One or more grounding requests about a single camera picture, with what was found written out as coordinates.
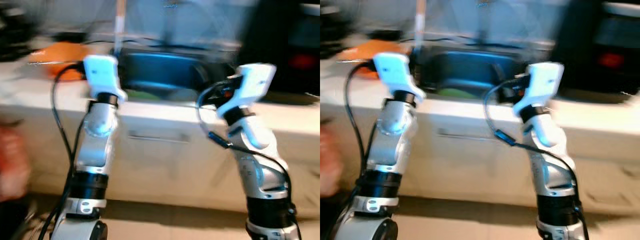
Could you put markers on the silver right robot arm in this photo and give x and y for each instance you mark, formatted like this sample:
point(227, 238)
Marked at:
point(547, 165)
point(255, 170)

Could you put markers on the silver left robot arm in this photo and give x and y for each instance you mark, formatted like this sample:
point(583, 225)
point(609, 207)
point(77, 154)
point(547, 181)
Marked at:
point(395, 145)
point(95, 145)

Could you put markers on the stainless steel kitchen sink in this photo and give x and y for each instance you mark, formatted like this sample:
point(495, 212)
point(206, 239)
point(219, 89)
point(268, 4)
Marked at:
point(160, 70)
point(460, 67)

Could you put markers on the white kitchen cabinet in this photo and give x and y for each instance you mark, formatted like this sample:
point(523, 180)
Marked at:
point(165, 160)
point(475, 160)

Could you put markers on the black water dispenser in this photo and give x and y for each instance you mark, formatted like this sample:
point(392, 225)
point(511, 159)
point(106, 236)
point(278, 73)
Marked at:
point(600, 40)
point(280, 40)

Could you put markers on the red plastic bag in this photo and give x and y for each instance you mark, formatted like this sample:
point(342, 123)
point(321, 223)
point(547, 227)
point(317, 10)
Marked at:
point(12, 160)
point(330, 160)

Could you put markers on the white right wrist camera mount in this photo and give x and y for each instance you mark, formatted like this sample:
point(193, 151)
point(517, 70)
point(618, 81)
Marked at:
point(250, 85)
point(542, 82)

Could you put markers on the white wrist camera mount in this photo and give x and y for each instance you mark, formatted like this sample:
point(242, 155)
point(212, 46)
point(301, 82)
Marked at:
point(250, 85)
point(102, 75)
point(542, 82)
point(395, 70)

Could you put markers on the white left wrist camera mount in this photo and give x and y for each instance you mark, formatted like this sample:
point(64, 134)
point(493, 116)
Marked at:
point(395, 70)
point(102, 75)

